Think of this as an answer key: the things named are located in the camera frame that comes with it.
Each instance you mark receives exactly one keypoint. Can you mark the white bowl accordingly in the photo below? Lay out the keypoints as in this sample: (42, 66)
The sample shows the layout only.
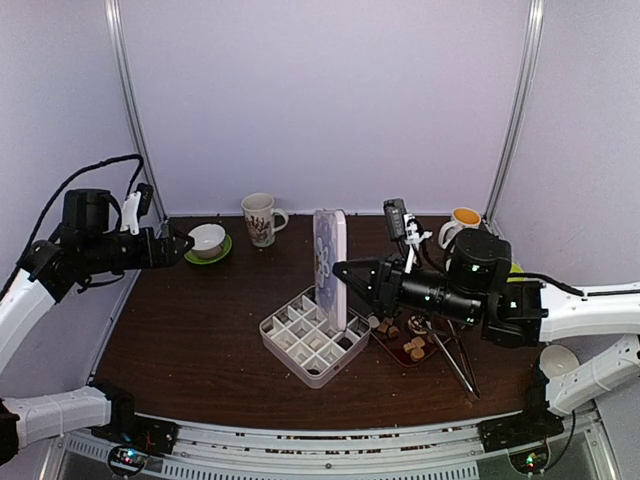
(209, 240)

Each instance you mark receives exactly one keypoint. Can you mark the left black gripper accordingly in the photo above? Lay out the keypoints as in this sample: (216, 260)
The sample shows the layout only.
(151, 258)

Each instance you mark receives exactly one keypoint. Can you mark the yellow interior mug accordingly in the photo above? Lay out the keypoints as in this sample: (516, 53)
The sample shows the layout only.
(460, 219)

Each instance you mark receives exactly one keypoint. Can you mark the white divided tin box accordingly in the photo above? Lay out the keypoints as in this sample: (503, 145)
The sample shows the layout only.
(301, 336)

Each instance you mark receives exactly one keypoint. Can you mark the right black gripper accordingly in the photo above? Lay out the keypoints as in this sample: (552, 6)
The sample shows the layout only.
(386, 280)

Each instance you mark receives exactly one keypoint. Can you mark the front metal rail base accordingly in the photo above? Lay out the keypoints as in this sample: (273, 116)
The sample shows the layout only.
(440, 451)

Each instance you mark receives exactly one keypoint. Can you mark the tall coral print mug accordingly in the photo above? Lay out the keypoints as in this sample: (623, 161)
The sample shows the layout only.
(263, 219)

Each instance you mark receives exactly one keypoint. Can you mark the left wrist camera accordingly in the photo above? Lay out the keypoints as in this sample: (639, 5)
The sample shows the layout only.
(135, 206)

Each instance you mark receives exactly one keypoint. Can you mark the lime green bowl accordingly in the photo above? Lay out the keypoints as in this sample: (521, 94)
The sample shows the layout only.
(515, 268)

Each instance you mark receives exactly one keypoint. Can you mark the tan fluted round chocolate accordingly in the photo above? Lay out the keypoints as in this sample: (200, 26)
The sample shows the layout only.
(417, 354)

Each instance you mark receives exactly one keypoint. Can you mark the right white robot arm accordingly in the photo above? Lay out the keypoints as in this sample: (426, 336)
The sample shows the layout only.
(512, 310)

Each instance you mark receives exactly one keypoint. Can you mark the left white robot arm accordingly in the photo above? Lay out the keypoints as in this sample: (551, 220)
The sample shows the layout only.
(96, 235)

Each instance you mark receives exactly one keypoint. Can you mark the bunny print tin lid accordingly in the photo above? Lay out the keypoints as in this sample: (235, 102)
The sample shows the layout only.
(330, 246)

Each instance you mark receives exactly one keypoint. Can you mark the right aluminium frame post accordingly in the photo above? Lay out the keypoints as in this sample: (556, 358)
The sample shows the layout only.
(529, 59)

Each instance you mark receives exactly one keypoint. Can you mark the metal tongs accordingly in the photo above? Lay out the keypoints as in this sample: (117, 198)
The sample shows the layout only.
(448, 340)

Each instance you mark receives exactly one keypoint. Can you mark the white bowl off table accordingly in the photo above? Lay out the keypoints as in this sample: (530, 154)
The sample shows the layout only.
(556, 360)

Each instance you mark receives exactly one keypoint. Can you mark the red chocolate tray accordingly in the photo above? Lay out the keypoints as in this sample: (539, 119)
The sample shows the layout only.
(406, 340)

